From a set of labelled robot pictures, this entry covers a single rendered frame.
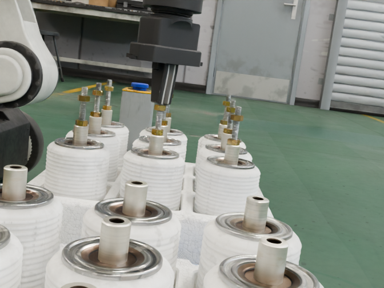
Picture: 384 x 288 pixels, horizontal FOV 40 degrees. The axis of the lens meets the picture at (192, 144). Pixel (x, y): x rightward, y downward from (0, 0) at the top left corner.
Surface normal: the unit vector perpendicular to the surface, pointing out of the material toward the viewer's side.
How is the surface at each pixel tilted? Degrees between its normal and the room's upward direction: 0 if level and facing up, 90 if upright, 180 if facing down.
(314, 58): 90
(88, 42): 90
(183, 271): 0
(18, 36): 90
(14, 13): 90
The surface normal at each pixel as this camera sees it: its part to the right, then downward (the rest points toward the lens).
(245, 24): -0.04, 0.16
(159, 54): 0.67, 0.21
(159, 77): -0.73, 0.02
